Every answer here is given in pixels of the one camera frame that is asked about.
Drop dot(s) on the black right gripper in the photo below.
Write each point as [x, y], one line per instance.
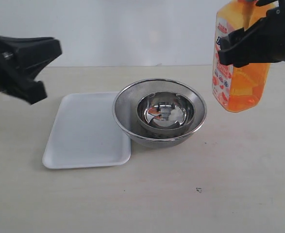
[253, 33]

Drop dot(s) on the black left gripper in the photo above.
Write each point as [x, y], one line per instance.
[21, 60]

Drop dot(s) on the orange soap pump bottle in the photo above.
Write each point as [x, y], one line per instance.
[238, 89]

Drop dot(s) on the small shiny steel bowl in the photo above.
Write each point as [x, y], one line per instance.
[165, 112]

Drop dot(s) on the white rectangular plastic tray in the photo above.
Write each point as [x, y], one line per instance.
[84, 134]

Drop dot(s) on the large steel mesh colander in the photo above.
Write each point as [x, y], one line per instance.
[124, 112]

